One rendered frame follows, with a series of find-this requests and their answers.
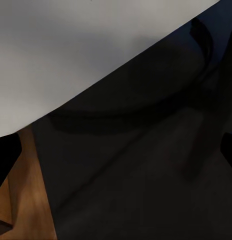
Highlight monitor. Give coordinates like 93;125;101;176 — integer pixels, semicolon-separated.
0;0;232;137

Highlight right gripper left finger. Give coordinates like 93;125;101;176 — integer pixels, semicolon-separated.
0;132;22;187

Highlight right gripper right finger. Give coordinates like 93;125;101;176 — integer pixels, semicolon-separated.
220;133;232;167

